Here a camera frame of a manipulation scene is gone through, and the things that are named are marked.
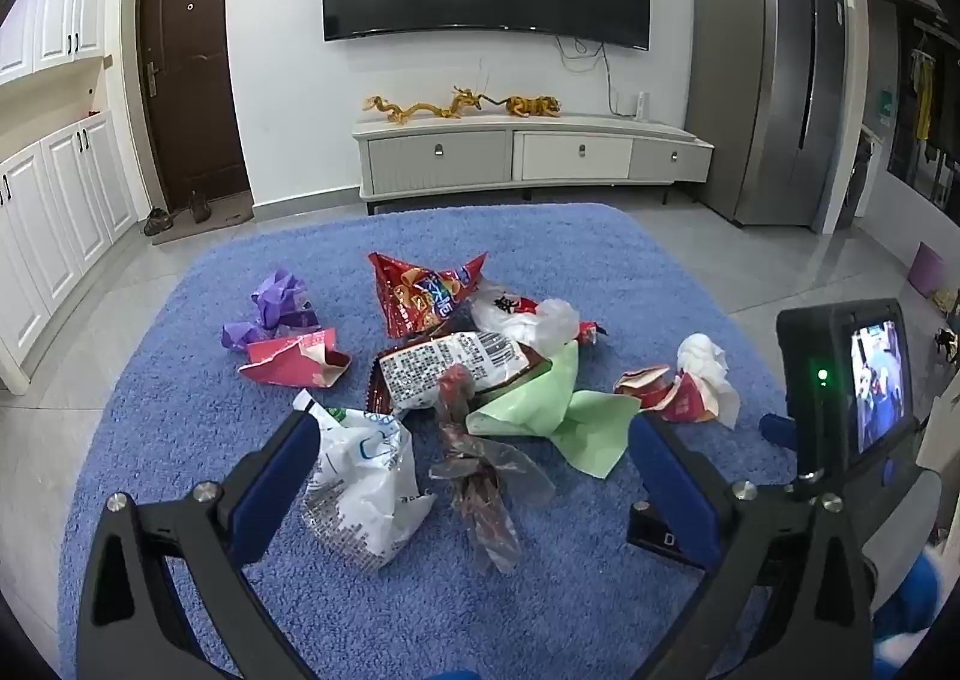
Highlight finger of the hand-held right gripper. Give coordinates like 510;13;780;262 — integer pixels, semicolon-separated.
626;502;710;570
759;414;797;454

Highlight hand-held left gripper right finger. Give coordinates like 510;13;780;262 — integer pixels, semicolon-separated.
628;416;875;680

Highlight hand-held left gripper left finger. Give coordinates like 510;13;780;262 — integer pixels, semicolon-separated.
75;414;322;680

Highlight clear plastic wrapper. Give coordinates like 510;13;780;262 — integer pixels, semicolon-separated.
429;365;557;575

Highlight brown white-label snack packet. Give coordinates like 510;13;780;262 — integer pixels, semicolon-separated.
365;331;553;419

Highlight person's right forearm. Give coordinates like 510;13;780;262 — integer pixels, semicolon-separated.
872;541;957;662

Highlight red white crumpled carton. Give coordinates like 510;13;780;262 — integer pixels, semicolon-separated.
613;365;721;424

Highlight white blue-print plastic bag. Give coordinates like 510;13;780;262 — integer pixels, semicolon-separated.
292;391;437;571

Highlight white crumpled tissue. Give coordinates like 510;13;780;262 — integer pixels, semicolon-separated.
676;333;742;430

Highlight green paper sheet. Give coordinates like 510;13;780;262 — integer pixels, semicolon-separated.
465;338;643;481

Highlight blue rug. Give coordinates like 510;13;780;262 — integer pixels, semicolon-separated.
58;202;901;680

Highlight pink folded carton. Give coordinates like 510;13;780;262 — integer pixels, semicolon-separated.
238;329;353;389

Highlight purple bin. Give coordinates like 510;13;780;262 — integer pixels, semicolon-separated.
909;242;948;295

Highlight purple crumpled wrapper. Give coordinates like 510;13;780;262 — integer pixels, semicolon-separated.
223;269;320;353

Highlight white red-print plastic bag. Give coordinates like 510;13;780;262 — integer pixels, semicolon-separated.
471;278;582;355

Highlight red snack bag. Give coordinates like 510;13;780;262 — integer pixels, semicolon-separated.
367;251;489;340

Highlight pair of shoes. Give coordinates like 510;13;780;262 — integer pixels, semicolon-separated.
150;192;255;247

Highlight yellow hanging garment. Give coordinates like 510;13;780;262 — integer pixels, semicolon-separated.
911;50;935;142

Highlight grey refrigerator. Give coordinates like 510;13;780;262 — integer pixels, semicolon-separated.
691;0;847;232

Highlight white television console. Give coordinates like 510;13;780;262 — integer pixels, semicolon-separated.
352;113;714;215

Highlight golden tiger figurine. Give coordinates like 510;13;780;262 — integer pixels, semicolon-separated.
502;95;563;119

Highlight long golden dragon figurine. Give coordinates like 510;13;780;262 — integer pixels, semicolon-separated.
364;95;445;125

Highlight brown entrance door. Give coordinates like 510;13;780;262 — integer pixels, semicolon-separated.
137;0;251;213

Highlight short golden dragon figurine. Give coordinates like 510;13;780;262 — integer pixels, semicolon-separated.
448;85;497;121

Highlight television cable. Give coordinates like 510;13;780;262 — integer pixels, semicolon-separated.
555;35;625;116

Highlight white wall cabinets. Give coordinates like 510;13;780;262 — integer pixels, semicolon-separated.
0;0;113;86

